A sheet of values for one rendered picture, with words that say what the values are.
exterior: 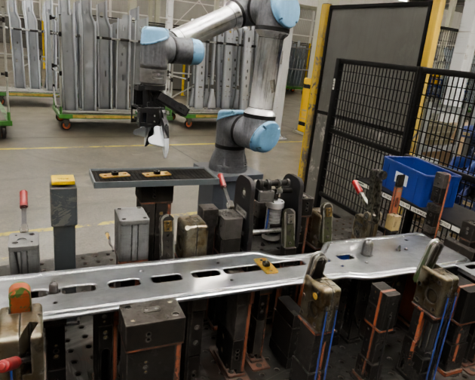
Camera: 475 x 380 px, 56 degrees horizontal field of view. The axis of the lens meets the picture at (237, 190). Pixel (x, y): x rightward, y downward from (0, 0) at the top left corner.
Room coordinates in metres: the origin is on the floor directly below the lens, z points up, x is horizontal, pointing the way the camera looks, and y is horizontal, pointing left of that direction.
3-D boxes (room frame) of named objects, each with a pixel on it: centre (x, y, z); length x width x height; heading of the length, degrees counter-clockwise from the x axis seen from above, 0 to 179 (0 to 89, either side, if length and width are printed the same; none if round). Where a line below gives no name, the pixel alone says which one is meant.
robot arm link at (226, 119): (1.68, 0.04, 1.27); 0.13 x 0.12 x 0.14; 43
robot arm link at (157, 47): (1.30, 0.27, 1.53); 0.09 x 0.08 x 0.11; 133
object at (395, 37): (3.84, -0.96, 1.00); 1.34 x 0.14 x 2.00; 32
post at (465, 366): (1.17, -0.74, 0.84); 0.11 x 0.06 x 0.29; 25
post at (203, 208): (1.24, 0.08, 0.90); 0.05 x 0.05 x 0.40; 25
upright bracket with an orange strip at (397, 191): (1.47, -0.54, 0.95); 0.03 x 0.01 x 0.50; 115
